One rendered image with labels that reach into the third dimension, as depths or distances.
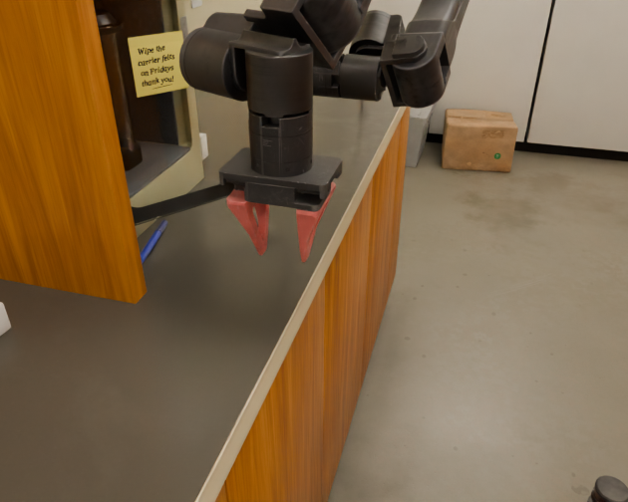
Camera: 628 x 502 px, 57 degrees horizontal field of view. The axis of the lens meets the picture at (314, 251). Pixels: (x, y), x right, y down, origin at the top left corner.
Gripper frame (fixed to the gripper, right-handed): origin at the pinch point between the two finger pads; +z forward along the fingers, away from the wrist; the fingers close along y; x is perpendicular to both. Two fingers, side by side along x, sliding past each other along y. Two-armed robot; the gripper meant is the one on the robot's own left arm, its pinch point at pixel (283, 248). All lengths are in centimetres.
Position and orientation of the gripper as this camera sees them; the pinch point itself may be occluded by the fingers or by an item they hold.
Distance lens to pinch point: 58.3
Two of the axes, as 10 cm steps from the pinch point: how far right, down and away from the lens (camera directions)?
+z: -0.1, 8.5, 5.2
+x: -2.8, 5.0, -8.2
